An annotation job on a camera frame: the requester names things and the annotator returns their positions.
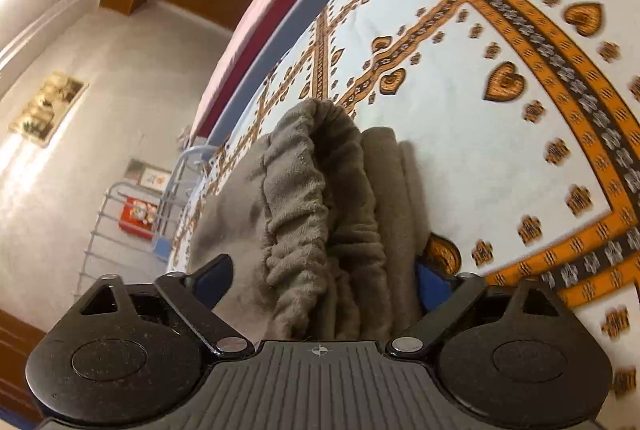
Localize small framed picture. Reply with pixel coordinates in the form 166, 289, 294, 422
125, 158, 171, 194

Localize white orange patterned bedspread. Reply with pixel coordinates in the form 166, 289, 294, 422
169, 0, 639, 429

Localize white metal bed footboard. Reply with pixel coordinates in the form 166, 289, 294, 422
74, 145, 215, 299

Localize grey fleece pants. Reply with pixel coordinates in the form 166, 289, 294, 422
189, 99, 421, 342

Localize gold framed wall picture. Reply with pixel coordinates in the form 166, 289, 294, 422
9, 72, 89, 147

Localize pink bed with grey frame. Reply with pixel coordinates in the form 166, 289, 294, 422
190, 0, 329, 139

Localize red picture on shelf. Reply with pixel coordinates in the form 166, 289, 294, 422
118, 196, 157, 241

